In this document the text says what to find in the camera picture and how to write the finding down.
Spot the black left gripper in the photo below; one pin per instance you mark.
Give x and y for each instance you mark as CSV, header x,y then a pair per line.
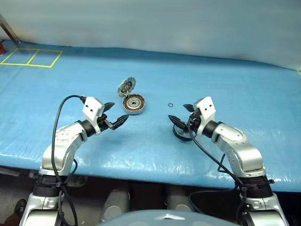
x,y
103,124

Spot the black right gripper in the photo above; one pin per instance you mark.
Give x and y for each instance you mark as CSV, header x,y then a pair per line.
x,y
194,122

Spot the copper wound motor stator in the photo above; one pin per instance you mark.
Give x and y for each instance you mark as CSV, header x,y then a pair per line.
x,y
134,104

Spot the ribbed rim motor disc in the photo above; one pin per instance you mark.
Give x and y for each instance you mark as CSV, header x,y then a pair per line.
x,y
125,87

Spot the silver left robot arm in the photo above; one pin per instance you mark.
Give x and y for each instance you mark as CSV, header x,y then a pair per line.
x,y
63,141

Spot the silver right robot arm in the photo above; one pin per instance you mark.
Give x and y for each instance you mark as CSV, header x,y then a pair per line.
x,y
240,146

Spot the blue plastic table cover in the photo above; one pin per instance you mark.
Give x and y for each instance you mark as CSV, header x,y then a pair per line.
x,y
211,82

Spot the grey rounded robot leg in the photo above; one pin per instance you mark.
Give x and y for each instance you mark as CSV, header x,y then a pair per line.
x,y
179,200
116,202

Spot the yellow tape double square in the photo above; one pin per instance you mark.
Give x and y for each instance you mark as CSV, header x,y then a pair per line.
x,y
33,57

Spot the grey robot torso shell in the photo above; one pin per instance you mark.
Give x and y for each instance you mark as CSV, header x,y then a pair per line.
x,y
164,219

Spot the short yellow tape strip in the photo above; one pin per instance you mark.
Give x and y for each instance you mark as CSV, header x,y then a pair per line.
x,y
299,71

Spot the red object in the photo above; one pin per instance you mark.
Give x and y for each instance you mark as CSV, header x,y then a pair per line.
x,y
2,48

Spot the dark shoe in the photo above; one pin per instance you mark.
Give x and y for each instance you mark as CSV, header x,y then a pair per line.
x,y
17,212

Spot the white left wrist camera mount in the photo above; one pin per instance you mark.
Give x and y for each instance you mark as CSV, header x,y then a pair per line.
x,y
92,107

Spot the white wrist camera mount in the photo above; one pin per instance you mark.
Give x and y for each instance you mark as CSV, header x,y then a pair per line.
x,y
92,107
207,107

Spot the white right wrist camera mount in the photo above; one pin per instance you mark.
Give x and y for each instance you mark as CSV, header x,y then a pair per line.
x,y
207,107

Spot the slanted metal bracket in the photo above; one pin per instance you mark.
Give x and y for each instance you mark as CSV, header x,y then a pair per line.
x,y
9,29

